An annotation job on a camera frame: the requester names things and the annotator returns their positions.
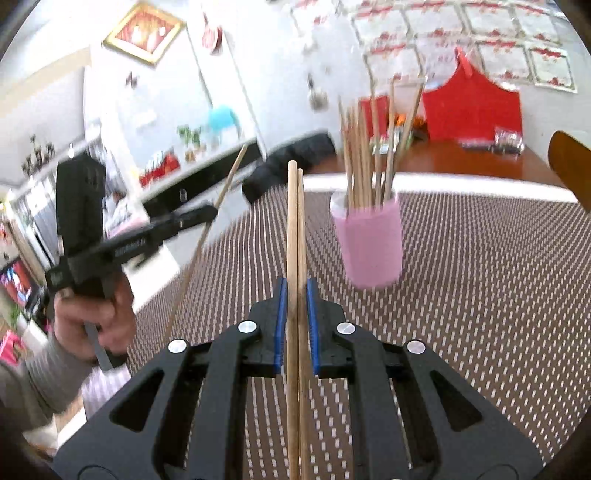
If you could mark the black jacket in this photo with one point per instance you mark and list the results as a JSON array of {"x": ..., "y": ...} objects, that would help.
[{"x": 286, "y": 159}]

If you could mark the pink cup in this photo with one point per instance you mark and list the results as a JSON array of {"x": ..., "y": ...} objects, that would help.
[{"x": 369, "y": 244}]

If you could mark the person's left forearm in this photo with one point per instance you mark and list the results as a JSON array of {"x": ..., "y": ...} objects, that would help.
[{"x": 41, "y": 378}]

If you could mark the clear plastic packet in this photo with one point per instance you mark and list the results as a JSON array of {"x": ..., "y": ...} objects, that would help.
[{"x": 508, "y": 138}]

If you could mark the red round hanging ornament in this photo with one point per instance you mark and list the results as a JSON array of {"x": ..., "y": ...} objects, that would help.
[{"x": 213, "y": 34}]

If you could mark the pink striped cloth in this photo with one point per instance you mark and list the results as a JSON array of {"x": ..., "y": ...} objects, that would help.
[{"x": 108, "y": 387}]

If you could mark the brown polka dot tablecloth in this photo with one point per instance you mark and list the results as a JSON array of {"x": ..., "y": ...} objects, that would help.
[{"x": 461, "y": 300}]

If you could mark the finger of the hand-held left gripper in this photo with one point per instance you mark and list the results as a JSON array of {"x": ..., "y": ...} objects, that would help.
[
  {"x": 184, "y": 228},
  {"x": 194, "y": 213}
]

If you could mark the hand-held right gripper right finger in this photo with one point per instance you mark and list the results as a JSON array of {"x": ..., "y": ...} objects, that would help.
[{"x": 313, "y": 332}]

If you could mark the white and black cabinet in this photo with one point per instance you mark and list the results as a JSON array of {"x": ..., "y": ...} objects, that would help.
[{"x": 198, "y": 175}]

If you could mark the television screen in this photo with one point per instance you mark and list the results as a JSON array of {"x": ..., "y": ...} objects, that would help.
[{"x": 16, "y": 286}]

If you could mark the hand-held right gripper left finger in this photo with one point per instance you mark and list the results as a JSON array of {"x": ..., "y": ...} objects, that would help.
[{"x": 280, "y": 332}]

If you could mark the person's left hand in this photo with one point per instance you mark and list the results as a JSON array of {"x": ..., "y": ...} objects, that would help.
[{"x": 115, "y": 318}]

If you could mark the red box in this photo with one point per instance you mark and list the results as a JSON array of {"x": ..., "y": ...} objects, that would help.
[{"x": 381, "y": 115}]

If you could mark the butterfly wall sticker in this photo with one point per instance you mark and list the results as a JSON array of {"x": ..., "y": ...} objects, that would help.
[{"x": 133, "y": 79}]

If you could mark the potted green plant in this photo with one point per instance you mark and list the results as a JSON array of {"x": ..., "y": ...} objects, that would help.
[{"x": 191, "y": 138}]

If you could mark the red tin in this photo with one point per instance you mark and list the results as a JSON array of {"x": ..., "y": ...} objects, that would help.
[{"x": 159, "y": 168}]

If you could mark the orange snack packets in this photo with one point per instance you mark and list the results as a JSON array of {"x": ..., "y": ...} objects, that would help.
[{"x": 413, "y": 122}]

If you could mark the thin bamboo chopstick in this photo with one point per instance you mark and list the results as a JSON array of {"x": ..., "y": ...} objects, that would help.
[
  {"x": 217, "y": 203},
  {"x": 302, "y": 230}
]

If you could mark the teal water dispenser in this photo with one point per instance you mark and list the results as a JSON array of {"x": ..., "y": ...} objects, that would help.
[{"x": 224, "y": 121}]

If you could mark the white paper sheet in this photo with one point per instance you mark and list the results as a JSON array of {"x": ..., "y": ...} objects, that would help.
[{"x": 461, "y": 184}]

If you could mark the red gift bag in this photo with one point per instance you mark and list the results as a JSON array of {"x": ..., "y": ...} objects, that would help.
[{"x": 471, "y": 106}]

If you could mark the wall of paper certificates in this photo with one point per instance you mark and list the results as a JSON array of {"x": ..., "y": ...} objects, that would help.
[{"x": 461, "y": 37}]

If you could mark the red gold framed picture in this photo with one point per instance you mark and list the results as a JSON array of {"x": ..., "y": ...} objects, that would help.
[{"x": 145, "y": 32}]

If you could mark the wooden chair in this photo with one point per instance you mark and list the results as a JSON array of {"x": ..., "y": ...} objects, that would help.
[{"x": 572, "y": 170}]

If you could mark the grey hanging scrubber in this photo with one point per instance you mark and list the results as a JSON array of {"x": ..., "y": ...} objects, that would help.
[{"x": 316, "y": 94}]

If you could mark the bundle of wooden chopsticks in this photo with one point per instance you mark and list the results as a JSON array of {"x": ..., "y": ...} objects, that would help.
[{"x": 364, "y": 152}]

